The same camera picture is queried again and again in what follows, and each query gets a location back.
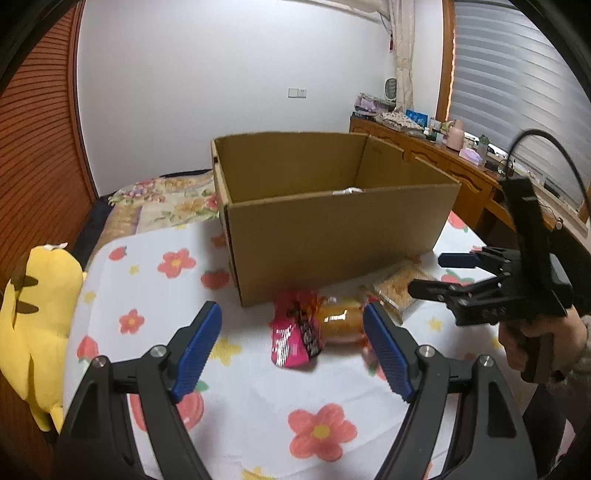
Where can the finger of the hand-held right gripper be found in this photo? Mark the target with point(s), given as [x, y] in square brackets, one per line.
[457, 260]
[434, 290]

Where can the floral quilt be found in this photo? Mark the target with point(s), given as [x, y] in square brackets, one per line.
[175, 203]

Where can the person's right forearm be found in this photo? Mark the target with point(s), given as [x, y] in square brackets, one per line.
[582, 369]

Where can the person's right hand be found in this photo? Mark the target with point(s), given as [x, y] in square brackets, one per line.
[570, 337]

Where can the wooden slatted wardrobe door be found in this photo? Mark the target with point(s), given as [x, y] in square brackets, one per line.
[41, 161]

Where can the white air conditioner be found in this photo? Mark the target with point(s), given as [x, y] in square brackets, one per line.
[360, 5]

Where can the blue box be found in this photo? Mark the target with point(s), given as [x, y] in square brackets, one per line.
[416, 117]

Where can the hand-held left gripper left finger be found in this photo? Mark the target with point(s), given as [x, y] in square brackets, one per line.
[196, 355]

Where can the small white fan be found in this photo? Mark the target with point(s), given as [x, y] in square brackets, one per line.
[391, 90]

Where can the white flower-print sheet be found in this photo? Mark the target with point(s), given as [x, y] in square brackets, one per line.
[258, 406]

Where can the clear cracker packet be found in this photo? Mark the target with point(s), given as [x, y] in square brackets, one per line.
[401, 286]

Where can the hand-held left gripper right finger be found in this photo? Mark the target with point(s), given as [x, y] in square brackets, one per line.
[388, 353]

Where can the yellow plush toy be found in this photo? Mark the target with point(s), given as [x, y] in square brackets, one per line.
[37, 323]

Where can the dark blue mattress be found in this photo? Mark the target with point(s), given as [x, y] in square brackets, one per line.
[99, 226]

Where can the purple packets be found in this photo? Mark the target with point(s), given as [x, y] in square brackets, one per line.
[369, 104]

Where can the wooden window frame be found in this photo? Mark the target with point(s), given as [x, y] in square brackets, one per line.
[445, 60]

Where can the cream curtain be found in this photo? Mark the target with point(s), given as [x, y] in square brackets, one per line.
[401, 55]

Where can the grey window blind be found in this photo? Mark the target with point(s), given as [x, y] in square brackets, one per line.
[508, 69]

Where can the orange bread packet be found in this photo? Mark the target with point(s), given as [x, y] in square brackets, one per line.
[341, 323]

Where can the pink snack packet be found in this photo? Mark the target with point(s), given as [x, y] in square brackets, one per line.
[291, 341]

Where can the white wall switch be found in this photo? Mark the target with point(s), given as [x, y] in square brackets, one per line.
[297, 92]

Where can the brown cardboard box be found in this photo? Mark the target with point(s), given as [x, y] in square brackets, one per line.
[332, 240]

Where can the wooden dresser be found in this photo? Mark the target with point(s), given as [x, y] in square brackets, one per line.
[471, 180]

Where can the purple tissue box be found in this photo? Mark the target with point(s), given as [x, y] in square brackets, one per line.
[471, 156]

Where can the patterned pouch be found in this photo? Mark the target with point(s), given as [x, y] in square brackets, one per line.
[397, 120]

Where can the person's dark clothing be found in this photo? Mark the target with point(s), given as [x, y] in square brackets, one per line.
[549, 424]

